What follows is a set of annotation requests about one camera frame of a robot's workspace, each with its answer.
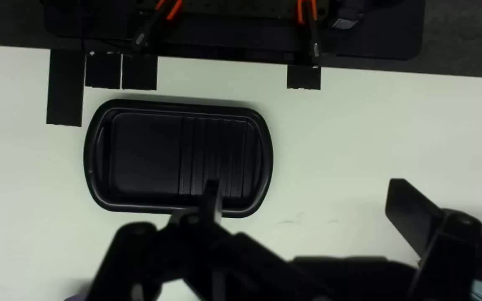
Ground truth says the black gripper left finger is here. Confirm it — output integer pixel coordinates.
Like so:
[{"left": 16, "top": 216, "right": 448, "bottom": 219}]
[{"left": 83, "top": 177, "right": 331, "bottom": 301}]

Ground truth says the black rectangular plastic tray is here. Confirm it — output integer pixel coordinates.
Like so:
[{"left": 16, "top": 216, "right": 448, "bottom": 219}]
[{"left": 82, "top": 99, "right": 274, "bottom": 219}]

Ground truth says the long black tape strip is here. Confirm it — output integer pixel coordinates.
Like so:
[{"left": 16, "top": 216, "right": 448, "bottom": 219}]
[{"left": 45, "top": 49, "right": 85, "bottom": 127}]

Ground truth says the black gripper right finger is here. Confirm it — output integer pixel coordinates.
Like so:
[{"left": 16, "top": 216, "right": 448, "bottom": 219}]
[{"left": 385, "top": 177, "right": 482, "bottom": 301}]

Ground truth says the orange cable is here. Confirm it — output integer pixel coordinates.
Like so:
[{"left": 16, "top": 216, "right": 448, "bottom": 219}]
[
  {"left": 152, "top": 0, "right": 186, "bottom": 24},
  {"left": 294, "top": 0, "right": 321, "bottom": 27}
]

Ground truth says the black square tape patch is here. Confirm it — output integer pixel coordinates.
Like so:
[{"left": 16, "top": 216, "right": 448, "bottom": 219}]
[
  {"left": 120, "top": 52, "right": 159, "bottom": 92},
  {"left": 83, "top": 50, "right": 122, "bottom": 90},
  {"left": 286, "top": 64, "right": 323, "bottom": 92}
]

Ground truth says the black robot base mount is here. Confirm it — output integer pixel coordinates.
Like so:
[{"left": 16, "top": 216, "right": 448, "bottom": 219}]
[{"left": 42, "top": 0, "right": 425, "bottom": 64}]

